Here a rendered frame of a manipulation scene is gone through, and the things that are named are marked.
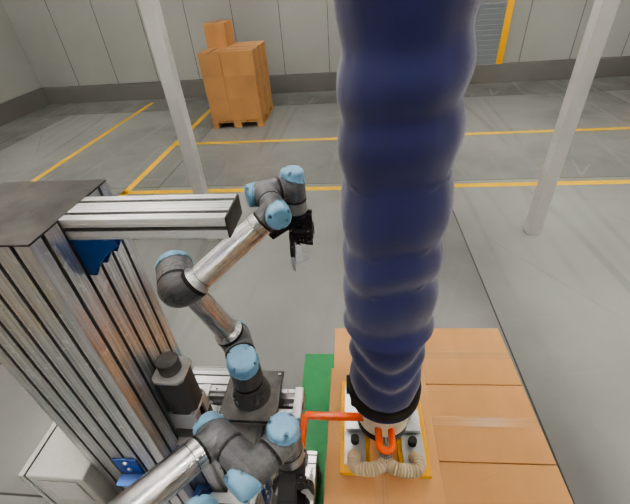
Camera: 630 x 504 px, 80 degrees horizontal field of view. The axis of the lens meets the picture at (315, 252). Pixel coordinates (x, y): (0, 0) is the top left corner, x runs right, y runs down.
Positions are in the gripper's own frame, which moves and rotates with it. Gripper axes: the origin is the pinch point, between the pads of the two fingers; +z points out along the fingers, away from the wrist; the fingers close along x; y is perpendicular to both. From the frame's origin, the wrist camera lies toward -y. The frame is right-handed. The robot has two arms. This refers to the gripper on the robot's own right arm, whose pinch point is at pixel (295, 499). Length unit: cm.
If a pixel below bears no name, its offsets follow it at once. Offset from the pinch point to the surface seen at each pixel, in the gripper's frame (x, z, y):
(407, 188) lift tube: -26, -85, 19
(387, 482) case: -27.6, 24.1, 15.5
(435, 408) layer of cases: -58, 64, 68
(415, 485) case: -36.9, 24.1, 15.0
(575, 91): -202, -26, 302
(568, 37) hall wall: -502, 30, 956
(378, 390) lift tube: -23.2, -22.5, 19.9
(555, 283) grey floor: -197, 117, 225
